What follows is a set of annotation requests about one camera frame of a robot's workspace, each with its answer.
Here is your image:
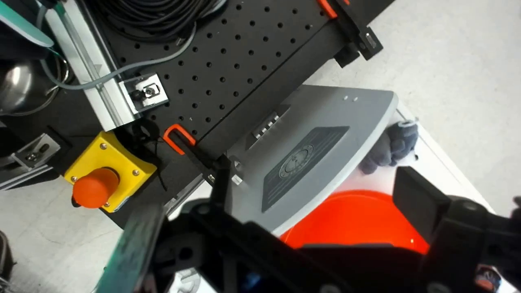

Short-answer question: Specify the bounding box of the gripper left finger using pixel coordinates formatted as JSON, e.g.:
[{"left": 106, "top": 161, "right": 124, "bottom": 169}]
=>
[{"left": 95, "top": 202, "right": 168, "bottom": 293}]

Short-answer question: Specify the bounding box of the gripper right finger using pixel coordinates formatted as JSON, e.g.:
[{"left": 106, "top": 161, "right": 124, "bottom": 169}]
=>
[{"left": 393, "top": 165, "right": 453, "bottom": 256}]

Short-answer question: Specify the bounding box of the grey plush bear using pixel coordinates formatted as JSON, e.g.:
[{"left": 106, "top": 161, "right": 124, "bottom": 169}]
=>
[{"left": 357, "top": 119, "right": 420, "bottom": 176}]

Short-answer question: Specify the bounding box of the white toy kitchen cabinet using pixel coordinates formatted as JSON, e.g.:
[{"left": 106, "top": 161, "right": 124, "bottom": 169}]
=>
[{"left": 168, "top": 104, "right": 495, "bottom": 218}]

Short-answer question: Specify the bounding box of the red plastic bowl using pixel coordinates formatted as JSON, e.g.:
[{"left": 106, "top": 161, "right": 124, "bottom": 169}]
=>
[{"left": 280, "top": 189, "right": 433, "bottom": 257}]

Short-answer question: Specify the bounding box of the yellow box red stop button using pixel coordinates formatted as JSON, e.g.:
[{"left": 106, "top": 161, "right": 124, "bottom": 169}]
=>
[{"left": 64, "top": 130, "right": 160, "bottom": 215}]

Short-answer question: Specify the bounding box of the round silver metal object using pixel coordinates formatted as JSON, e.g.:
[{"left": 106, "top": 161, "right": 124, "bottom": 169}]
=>
[{"left": 0, "top": 59, "right": 38, "bottom": 116}]

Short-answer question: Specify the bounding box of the black perforated breadboard table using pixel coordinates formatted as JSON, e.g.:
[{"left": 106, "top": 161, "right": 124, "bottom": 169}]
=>
[{"left": 0, "top": 0, "right": 398, "bottom": 230}]

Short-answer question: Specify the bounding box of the orange-handled black clamp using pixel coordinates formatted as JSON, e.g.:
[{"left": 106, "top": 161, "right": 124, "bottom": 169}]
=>
[
  {"left": 161, "top": 122, "right": 235, "bottom": 189},
  {"left": 316, "top": 0, "right": 385, "bottom": 70}
]

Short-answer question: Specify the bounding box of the grey metal bracket plate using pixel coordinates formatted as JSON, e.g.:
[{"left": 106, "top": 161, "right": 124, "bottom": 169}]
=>
[{"left": 0, "top": 132, "right": 62, "bottom": 189}]

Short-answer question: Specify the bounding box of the silver corner bracket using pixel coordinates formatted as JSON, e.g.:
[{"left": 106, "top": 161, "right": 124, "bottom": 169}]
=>
[{"left": 119, "top": 72, "right": 171, "bottom": 116}]

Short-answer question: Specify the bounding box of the aluminium extrusion rail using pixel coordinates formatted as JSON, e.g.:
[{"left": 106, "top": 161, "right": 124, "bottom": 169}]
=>
[{"left": 43, "top": 0, "right": 137, "bottom": 134}]

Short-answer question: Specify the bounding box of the coiled black cable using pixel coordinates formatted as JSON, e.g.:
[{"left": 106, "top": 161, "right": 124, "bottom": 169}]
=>
[{"left": 87, "top": 0, "right": 230, "bottom": 46}]

